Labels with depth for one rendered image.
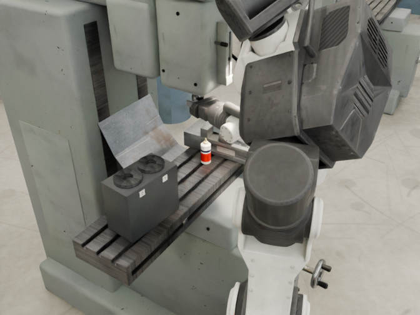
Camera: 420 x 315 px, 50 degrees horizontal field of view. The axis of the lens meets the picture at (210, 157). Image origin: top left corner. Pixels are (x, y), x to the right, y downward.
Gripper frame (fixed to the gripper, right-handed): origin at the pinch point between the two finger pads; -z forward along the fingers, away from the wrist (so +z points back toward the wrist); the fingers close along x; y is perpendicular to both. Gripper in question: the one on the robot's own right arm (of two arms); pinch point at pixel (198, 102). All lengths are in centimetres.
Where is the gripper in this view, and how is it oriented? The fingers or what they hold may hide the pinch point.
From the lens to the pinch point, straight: 164.3
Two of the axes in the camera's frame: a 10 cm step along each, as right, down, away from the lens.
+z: 6.2, 4.1, -6.6
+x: -7.8, 3.4, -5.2
